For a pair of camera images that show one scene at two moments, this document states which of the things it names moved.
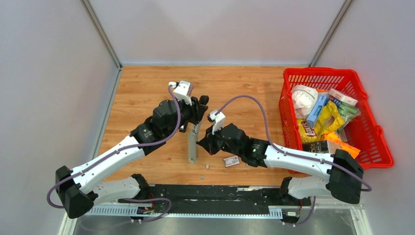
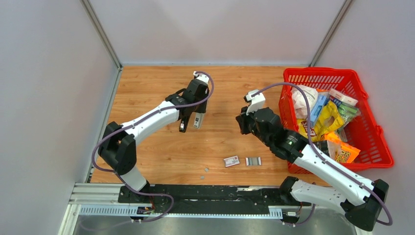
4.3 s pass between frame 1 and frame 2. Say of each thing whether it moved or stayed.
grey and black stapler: moved
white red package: stayed
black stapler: stayed
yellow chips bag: stayed
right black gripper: moved
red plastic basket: stayed
